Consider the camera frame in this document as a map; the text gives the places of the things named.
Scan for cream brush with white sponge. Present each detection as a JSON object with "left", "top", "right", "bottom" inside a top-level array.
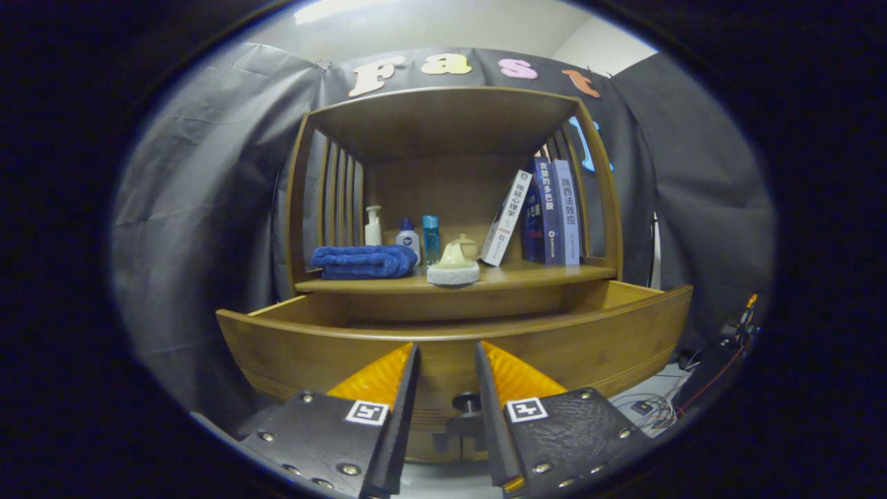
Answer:
[{"left": 426, "top": 236, "right": 481, "bottom": 287}]

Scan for wooden countertop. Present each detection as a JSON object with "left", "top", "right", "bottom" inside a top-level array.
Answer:
[{"left": 295, "top": 258, "right": 617, "bottom": 294}]

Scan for blue folded towel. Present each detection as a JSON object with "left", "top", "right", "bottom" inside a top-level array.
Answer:
[{"left": 310, "top": 244, "right": 419, "bottom": 281}]

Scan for wooden cabinet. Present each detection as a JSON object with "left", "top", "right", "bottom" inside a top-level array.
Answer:
[{"left": 284, "top": 85, "right": 624, "bottom": 465}]

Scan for wooden drawer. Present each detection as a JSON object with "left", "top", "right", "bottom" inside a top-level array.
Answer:
[{"left": 216, "top": 281, "right": 694, "bottom": 423}]

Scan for dark box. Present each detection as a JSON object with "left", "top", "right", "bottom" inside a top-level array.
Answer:
[{"left": 676, "top": 340, "right": 749, "bottom": 417}]

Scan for white bottle with blue cap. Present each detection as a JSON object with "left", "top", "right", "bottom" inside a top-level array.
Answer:
[{"left": 396, "top": 219, "right": 421, "bottom": 264}]

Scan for light blue book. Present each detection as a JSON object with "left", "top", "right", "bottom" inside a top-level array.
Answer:
[{"left": 552, "top": 159, "right": 581, "bottom": 266}]

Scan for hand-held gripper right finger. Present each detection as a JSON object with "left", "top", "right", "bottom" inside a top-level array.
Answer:
[{"left": 475, "top": 340, "right": 659, "bottom": 498}]

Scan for dark blue book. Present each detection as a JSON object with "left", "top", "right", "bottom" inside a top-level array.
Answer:
[{"left": 521, "top": 157, "right": 562, "bottom": 265}]

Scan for loose floor cables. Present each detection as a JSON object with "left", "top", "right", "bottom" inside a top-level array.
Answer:
[{"left": 613, "top": 360, "right": 701, "bottom": 427}]

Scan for white book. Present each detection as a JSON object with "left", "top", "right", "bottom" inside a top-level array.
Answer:
[{"left": 480, "top": 170, "right": 533, "bottom": 268}]

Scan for clear blue bottle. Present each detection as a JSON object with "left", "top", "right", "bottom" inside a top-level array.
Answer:
[{"left": 423, "top": 215, "right": 441, "bottom": 265}]

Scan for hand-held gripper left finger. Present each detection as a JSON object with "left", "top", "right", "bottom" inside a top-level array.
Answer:
[{"left": 236, "top": 342, "right": 421, "bottom": 499}]

